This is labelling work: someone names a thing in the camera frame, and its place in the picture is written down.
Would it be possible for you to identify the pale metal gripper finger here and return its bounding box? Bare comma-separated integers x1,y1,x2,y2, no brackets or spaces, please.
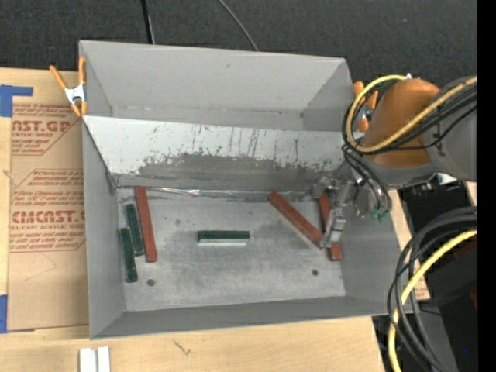
327,209,347,248
319,207,342,249

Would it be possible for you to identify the red-brown flat block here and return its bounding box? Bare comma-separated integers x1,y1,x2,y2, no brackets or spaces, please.
317,191,343,262
134,186,159,264
267,191,325,250

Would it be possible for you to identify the grey metal bin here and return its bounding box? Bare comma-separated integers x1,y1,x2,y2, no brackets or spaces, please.
78,40,414,340

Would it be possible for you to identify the dark green flat block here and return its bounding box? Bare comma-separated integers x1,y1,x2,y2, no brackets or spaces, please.
123,203,146,257
196,229,252,246
118,227,140,284

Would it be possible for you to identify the brown cardboard board red print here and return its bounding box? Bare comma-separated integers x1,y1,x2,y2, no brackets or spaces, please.
0,67,91,332

